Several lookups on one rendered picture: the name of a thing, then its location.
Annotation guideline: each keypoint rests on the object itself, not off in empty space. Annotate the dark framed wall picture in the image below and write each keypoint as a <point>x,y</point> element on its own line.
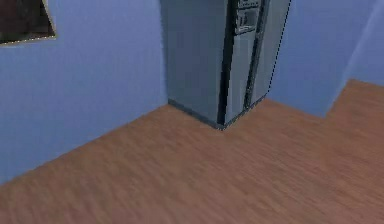
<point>23,18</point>

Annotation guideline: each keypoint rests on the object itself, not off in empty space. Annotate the grey fridge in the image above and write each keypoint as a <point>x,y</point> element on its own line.
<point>196,60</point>

